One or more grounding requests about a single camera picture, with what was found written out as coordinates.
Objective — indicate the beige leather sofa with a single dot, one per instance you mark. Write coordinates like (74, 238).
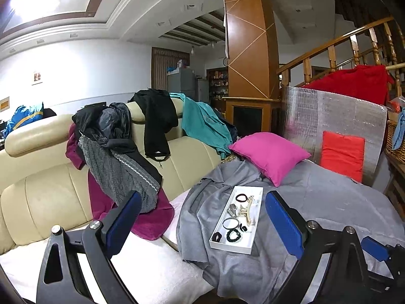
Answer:
(41, 190)

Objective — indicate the wicker basket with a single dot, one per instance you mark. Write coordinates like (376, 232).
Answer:
(390, 145)

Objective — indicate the dark grey jacket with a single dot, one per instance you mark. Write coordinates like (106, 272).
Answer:
(107, 123)

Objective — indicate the red cloth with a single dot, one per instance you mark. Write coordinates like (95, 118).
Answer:
(357, 82)

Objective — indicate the black garment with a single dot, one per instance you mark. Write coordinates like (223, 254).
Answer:
(156, 123)

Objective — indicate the grey knit garment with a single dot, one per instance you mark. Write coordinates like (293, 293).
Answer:
(120, 177)

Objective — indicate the cream claw hair clip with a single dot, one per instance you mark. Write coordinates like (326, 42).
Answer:
(250, 215)

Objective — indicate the white seat cloth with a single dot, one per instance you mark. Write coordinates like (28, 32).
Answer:
(158, 269)

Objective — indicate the silver insulation panel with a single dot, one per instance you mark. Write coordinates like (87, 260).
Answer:
(303, 117)

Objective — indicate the blue cloth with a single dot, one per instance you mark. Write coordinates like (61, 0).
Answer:
(399, 133)

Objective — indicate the blue bag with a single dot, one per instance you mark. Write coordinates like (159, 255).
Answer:
(25, 114)

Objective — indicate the silver metal hair clip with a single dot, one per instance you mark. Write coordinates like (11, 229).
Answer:
(232, 209)

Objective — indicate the black hair bow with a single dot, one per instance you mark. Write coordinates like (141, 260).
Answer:
(216, 237)

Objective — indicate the grey blanket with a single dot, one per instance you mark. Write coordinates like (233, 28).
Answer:
(332, 196)

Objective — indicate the black scrunchie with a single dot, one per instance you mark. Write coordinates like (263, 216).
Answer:
(228, 236)

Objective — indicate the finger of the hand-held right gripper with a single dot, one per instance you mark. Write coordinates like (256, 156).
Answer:
(375, 248)

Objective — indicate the red pillow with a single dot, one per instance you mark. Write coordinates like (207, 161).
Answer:
(341, 155)

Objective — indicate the teal garment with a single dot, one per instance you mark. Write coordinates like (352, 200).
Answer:
(202, 123)

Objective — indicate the wooden pillar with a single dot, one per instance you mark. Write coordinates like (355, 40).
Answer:
(250, 38)

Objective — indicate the magenta towel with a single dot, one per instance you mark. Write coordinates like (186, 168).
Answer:
(152, 218)

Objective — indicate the framed wall picture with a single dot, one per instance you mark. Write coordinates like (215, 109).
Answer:
(37, 77)

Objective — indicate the pink pillow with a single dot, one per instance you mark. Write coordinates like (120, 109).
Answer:
(269, 155)

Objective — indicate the shelf with goods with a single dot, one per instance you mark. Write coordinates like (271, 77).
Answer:
(218, 82)

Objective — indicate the wooden stair railing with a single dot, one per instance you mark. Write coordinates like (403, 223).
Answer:
(331, 55)

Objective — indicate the white tray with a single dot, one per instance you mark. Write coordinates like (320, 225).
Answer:
(250, 237)

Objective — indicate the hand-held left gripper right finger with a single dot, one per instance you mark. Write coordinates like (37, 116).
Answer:
(284, 224)

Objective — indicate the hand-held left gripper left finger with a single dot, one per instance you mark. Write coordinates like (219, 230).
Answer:
(123, 221)

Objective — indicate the grey refrigerator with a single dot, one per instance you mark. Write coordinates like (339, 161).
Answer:
(182, 80)

